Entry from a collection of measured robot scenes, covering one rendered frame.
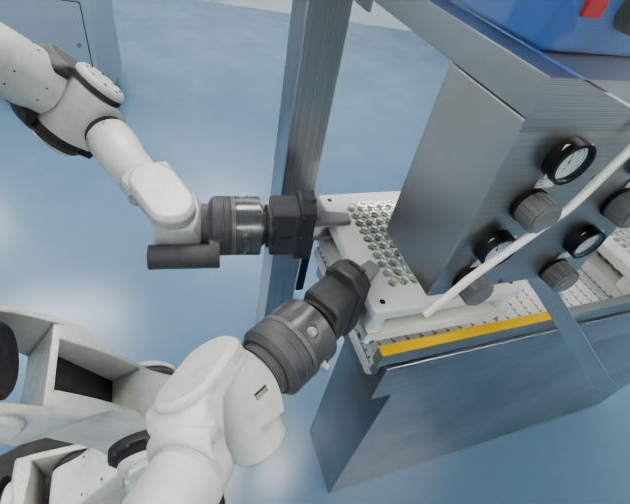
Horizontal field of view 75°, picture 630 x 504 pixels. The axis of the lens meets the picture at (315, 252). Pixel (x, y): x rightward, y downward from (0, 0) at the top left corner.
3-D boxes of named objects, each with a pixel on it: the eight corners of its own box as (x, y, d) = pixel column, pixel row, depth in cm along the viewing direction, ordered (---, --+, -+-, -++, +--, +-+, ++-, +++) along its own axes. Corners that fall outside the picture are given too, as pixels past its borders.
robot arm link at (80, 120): (134, 211, 67) (82, 137, 73) (175, 165, 65) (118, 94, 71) (77, 193, 57) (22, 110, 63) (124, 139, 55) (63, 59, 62)
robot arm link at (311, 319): (328, 242, 52) (260, 292, 45) (390, 285, 48) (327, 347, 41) (314, 303, 61) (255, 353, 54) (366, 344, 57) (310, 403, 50)
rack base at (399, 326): (428, 216, 81) (432, 207, 79) (502, 317, 65) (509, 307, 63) (310, 226, 73) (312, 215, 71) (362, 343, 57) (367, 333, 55)
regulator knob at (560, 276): (547, 296, 46) (570, 270, 43) (533, 279, 48) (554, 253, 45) (569, 292, 47) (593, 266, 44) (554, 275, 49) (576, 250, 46)
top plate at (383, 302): (437, 196, 77) (441, 187, 76) (518, 297, 61) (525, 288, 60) (315, 203, 69) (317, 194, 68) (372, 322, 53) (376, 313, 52)
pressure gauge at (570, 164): (542, 186, 33) (570, 145, 30) (532, 177, 34) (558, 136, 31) (576, 184, 34) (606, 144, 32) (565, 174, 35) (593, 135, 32)
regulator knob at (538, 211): (520, 238, 35) (549, 198, 32) (503, 219, 37) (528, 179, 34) (550, 235, 36) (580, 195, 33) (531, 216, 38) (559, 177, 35)
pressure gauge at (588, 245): (565, 260, 44) (587, 234, 41) (556, 251, 45) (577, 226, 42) (590, 256, 45) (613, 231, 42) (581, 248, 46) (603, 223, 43)
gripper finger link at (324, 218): (351, 227, 63) (312, 227, 62) (347, 214, 65) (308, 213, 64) (353, 219, 62) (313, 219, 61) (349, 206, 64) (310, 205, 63)
